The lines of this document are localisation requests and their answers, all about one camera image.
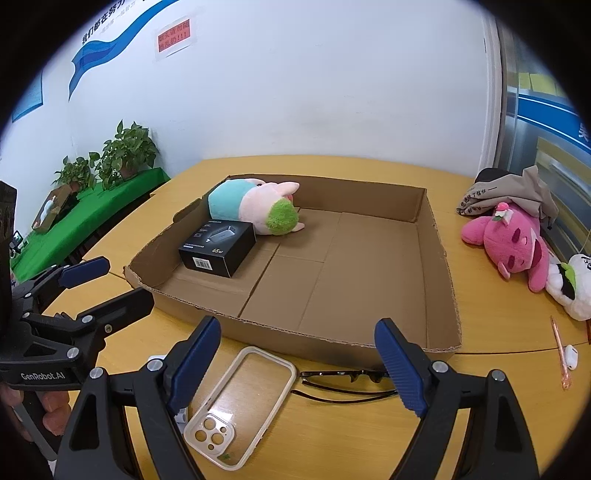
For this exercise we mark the blue wave wall banner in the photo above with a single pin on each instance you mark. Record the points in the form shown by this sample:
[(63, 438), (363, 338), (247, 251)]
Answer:
[(99, 48)]

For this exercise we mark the brown cardboard box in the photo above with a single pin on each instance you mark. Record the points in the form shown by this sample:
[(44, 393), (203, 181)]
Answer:
[(360, 258)]

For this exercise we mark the small potted green plant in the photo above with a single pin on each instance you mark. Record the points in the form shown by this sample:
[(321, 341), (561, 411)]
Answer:
[(76, 173)]

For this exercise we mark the person's left hand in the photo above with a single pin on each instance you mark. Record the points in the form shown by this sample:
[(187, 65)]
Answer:
[(53, 417)]

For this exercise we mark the pink pen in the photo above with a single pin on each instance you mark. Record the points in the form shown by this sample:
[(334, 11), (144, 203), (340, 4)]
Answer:
[(561, 355)]

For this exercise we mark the magenta plush toy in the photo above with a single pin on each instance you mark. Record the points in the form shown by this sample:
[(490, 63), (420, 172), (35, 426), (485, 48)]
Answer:
[(512, 244)]

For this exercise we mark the small open cardboard box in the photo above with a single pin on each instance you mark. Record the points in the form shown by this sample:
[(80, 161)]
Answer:
[(48, 210)]

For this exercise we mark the blue glass door banner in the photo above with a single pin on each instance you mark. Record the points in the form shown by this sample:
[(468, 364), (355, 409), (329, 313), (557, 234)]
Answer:
[(549, 113)]

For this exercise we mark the white clear phone case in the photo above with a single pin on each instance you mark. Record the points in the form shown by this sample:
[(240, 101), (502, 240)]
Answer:
[(217, 429)]

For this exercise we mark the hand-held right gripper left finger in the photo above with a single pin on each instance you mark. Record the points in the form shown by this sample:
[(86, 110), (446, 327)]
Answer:
[(194, 364)]

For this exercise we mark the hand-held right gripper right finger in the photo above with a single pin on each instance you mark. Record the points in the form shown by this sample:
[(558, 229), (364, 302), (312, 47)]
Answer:
[(399, 369)]

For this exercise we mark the red wall sign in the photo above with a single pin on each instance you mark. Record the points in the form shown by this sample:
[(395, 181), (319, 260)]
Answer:
[(175, 39)]

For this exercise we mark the large potted green plant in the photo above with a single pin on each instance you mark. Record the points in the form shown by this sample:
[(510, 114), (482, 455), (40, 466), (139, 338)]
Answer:
[(129, 147)]

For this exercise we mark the white earbud case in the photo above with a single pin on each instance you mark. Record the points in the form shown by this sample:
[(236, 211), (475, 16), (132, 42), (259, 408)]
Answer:
[(572, 356)]

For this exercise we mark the black eyeglasses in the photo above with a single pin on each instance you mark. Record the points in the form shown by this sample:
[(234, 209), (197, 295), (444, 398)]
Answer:
[(323, 374)]

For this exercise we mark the pink pig plush toy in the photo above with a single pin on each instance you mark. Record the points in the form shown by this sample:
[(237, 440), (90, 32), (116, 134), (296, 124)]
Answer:
[(249, 203)]

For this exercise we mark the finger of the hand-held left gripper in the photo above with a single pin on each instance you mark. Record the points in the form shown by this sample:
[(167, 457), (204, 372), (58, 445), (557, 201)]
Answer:
[(120, 307), (85, 272)]

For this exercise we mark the black bag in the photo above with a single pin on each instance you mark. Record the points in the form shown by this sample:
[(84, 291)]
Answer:
[(489, 175)]

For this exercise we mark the green table cloth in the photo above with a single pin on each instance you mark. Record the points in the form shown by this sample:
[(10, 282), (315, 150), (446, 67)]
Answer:
[(106, 198)]

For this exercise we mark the beige printed cloth bag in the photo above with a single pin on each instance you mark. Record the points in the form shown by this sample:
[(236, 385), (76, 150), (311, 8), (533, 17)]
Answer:
[(521, 194)]

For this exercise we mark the grey door frame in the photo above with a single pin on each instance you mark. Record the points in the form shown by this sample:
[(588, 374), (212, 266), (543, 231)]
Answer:
[(498, 92)]

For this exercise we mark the black product box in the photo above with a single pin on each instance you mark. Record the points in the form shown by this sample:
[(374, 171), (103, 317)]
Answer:
[(217, 251)]

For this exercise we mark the white panda plush toy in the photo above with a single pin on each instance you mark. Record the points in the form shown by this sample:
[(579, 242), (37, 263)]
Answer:
[(577, 277)]

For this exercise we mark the row of yellow sticky notes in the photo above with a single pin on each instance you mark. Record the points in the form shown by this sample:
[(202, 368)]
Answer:
[(540, 83)]

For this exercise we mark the blue wall poster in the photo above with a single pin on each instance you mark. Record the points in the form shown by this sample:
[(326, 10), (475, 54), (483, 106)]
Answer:
[(27, 99)]

